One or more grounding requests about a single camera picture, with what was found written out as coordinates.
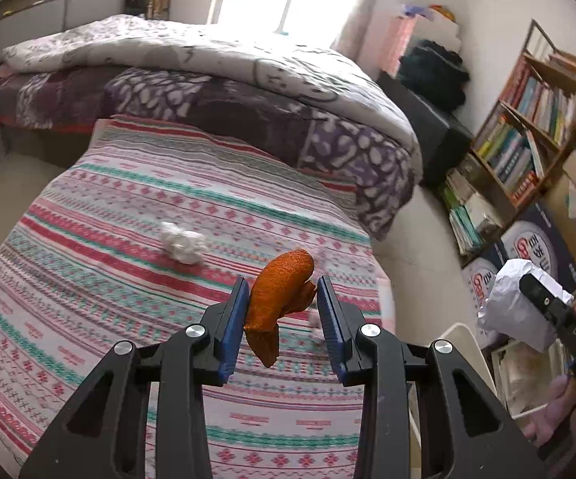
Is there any orange peel piece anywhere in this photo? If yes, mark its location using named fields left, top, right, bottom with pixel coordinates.
left=244, top=249, right=317, bottom=368

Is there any patterned striped tablecloth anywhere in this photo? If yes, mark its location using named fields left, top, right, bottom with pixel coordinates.
left=0, top=117, right=381, bottom=478

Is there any pink checked undercloth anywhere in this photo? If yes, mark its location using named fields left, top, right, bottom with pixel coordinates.
left=376, top=264, right=396, bottom=333

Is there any bed with patterned quilt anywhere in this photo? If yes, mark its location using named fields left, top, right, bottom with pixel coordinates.
left=0, top=14, right=423, bottom=240

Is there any upper Ganten water carton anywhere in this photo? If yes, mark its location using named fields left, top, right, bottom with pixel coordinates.
left=501, top=202, right=576, bottom=293

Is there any right hand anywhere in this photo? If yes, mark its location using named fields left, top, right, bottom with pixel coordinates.
left=522, top=374, right=576, bottom=452

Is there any lower Ganten water carton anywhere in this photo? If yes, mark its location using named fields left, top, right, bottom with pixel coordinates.
left=461, top=241, right=508, bottom=328

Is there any grey bed headboard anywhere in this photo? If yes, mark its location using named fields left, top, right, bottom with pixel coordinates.
left=0, top=0, right=125, bottom=63

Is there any black storage bench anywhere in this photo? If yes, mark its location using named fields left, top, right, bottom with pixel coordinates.
left=377, top=71, right=473, bottom=190

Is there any white trash bin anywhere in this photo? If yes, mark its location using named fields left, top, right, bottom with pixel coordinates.
left=408, top=322, right=497, bottom=478

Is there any grey white paper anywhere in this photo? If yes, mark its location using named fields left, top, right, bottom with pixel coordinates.
left=478, top=258, right=573, bottom=352

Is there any black clothes pile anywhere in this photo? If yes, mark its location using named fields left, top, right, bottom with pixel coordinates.
left=396, top=39, right=470, bottom=114

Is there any ganten water carton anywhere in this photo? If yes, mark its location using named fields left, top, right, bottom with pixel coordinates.
left=461, top=241, right=508, bottom=328
left=501, top=202, right=576, bottom=293

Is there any white tissue wad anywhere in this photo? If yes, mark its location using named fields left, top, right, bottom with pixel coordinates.
left=160, top=222, right=207, bottom=265

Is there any wooden bookshelf with books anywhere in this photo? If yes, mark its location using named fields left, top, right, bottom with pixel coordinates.
left=439, top=22, right=576, bottom=264

